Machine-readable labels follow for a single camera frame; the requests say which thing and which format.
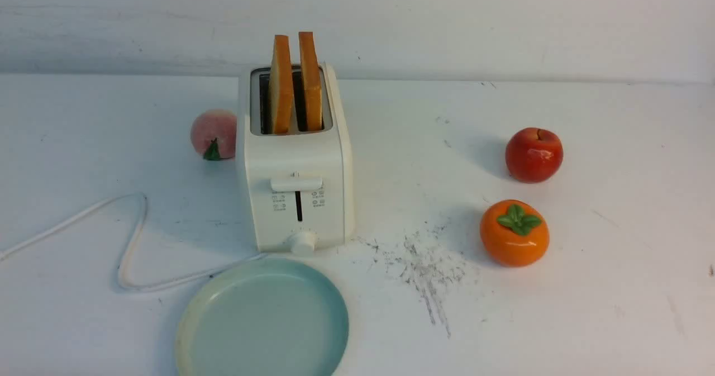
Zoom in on toast slice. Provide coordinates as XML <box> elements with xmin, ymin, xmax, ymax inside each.
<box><xmin>269</xmin><ymin>35</ymin><xmax>294</xmax><ymax>134</ymax></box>
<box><xmin>298</xmin><ymin>31</ymin><xmax>323</xmax><ymax>131</ymax></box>

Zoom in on white two-slot toaster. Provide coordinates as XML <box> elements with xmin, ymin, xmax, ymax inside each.
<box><xmin>235</xmin><ymin>64</ymin><xmax>355</xmax><ymax>255</ymax></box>

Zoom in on pink peach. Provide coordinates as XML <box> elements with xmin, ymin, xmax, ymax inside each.
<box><xmin>190</xmin><ymin>110</ymin><xmax>237</xmax><ymax>160</ymax></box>

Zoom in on light blue round plate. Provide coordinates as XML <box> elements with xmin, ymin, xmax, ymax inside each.
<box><xmin>174</xmin><ymin>259</ymin><xmax>349</xmax><ymax>375</ymax></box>

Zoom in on orange persimmon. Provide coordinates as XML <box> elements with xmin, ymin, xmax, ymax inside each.
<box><xmin>479</xmin><ymin>199</ymin><xmax>551</xmax><ymax>268</ymax></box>

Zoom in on red apple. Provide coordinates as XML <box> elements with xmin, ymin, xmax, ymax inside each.
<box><xmin>505</xmin><ymin>127</ymin><xmax>564</xmax><ymax>183</ymax></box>

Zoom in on white power cord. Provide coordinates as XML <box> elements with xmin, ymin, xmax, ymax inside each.
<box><xmin>0</xmin><ymin>193</ymin><xmax>269</xmax><ymax>293</ymax></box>

